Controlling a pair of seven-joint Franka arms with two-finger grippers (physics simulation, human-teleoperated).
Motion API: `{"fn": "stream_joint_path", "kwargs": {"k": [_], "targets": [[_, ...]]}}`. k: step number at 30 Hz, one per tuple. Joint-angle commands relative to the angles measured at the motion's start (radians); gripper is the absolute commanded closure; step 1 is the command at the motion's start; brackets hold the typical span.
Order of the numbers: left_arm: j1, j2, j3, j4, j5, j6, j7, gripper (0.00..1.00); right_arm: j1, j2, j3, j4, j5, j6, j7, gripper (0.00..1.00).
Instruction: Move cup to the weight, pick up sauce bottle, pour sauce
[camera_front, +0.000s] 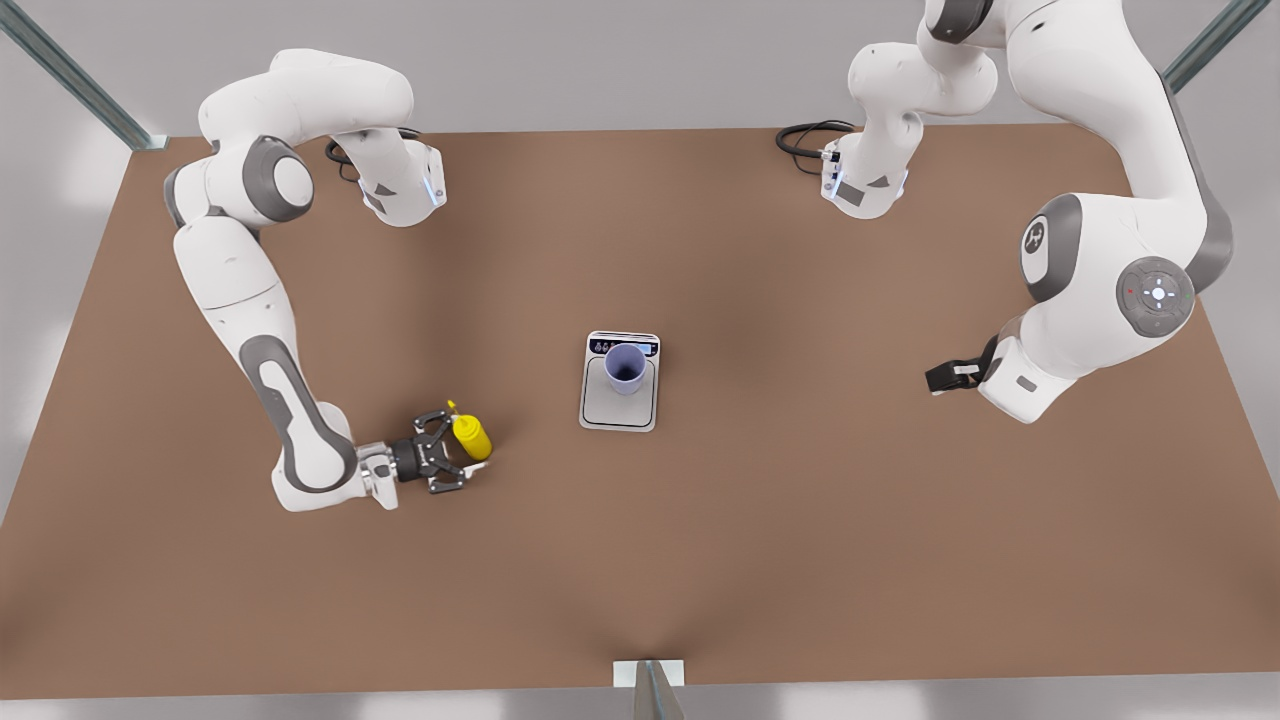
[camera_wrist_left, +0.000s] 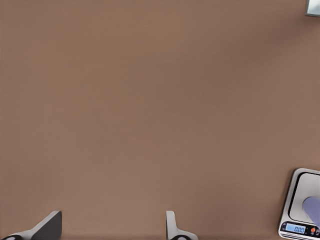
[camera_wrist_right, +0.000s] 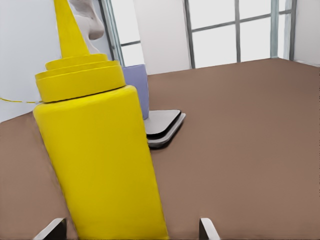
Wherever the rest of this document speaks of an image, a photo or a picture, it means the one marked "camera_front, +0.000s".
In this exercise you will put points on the lavender cup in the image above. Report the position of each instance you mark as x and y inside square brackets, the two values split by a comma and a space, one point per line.
[625, 368]

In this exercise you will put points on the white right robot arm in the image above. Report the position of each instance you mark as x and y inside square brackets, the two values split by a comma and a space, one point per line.
[240, 280]

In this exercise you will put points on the grey kitchen scale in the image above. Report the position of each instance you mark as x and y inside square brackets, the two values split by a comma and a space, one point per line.
[620, 405]

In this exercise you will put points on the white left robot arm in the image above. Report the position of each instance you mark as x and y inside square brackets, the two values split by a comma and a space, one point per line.
[1100, 250]

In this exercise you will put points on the silver frame post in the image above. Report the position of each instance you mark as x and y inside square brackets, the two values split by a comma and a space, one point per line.
[1210, 40]
[652, 690]
[70, 70]

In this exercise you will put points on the yellow sauce bottle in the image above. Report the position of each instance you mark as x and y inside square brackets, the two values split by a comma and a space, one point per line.
[472, 436]

